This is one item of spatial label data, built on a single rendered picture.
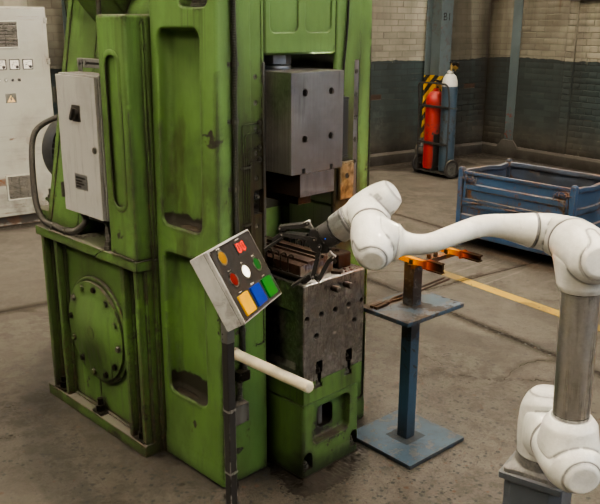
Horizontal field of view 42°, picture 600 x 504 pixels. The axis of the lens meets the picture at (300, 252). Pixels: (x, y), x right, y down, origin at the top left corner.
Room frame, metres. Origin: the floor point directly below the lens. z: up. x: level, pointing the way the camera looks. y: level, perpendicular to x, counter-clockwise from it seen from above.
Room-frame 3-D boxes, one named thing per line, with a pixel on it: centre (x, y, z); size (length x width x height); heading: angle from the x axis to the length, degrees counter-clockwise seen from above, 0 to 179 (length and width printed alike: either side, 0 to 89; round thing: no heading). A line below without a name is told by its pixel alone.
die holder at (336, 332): (3.34, 0.04, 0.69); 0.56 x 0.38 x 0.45; 44
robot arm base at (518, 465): (2.19, -0.77, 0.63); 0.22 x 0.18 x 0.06; 145
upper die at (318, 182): (3.29, 0.08, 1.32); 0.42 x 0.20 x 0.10; 44
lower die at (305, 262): (3.29, 0.08, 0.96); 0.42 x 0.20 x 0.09; 44
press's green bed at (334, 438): (3.34, 0.04, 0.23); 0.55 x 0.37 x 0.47; 44
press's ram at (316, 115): (3.32, 0.05, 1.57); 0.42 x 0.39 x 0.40; 44
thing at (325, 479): (3.11, -0.10, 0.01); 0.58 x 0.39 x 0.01; 134
